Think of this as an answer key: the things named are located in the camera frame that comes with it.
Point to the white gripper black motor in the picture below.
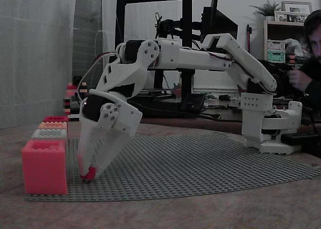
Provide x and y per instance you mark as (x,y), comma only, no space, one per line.
(124,119)

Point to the small red brick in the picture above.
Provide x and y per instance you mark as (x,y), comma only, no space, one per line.
(89,175)

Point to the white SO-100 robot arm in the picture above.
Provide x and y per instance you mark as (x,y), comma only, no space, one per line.
(195,58)

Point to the person dark sleeved forearm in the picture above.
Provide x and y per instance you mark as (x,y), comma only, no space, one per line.
(313,93)

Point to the brick tower structure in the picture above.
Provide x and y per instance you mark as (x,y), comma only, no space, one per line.
(70,108)

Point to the grey brick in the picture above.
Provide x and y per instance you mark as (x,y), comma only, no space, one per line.
(50,134)

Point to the orange brick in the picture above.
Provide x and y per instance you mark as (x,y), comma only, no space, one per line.
(52,125)

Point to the large pink brick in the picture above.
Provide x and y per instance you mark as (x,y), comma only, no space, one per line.
(45,171)

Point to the grey studded baseplate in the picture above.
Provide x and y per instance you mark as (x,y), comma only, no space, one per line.
(188,169)

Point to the person bare hand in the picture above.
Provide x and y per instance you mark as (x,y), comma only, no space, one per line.
(299,78)

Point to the white curtain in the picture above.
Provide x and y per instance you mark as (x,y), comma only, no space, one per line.
(35,58)

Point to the black Creality 3D printer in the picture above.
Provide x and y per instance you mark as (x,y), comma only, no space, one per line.
(186,18)

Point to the black computer monitor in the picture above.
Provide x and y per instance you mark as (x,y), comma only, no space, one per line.
(220,23)

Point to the red black pen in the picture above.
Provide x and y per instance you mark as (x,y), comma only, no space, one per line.
(249,36)

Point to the green storage crate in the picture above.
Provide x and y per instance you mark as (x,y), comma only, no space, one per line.
(276,56)

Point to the wooden shelf unit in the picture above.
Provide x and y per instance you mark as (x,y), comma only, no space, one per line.
(265,38)

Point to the black power strip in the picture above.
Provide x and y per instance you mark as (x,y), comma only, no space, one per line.
(298,138)

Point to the white storage crate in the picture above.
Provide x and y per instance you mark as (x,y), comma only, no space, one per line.
(276,44)

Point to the black case with red latches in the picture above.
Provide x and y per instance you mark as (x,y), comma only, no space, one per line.
(292,59)

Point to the green potted plant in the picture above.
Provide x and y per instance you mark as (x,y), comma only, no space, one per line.
(267,9)

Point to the clear plastic bag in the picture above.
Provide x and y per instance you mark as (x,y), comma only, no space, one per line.
(293,44)

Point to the bearded person head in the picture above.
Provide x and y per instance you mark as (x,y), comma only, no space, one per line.
(314,38)

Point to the small white picture frame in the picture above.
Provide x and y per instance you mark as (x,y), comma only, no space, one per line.
(288,17)

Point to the large white picture frame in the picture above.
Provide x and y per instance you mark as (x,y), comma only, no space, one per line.
(297,6)

